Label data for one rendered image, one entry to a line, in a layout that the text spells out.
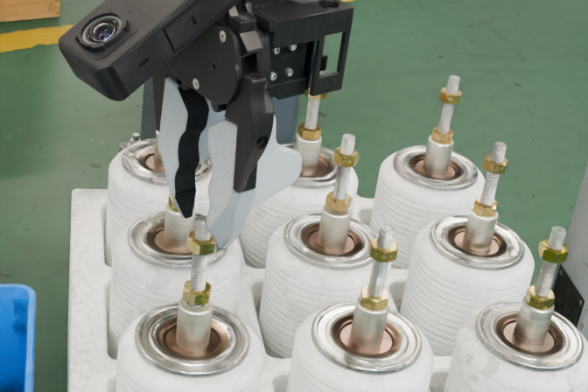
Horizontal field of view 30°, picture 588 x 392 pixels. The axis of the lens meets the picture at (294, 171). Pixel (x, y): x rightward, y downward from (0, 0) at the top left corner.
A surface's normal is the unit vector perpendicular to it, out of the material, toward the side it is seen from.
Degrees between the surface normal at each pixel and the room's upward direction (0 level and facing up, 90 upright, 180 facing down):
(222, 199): 90
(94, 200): 0
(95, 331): 0
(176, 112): 90
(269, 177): 85
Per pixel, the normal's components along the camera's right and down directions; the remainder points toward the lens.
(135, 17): -0.26, -0.62
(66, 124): 0.12, -0.87
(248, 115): -0.77, 0.22
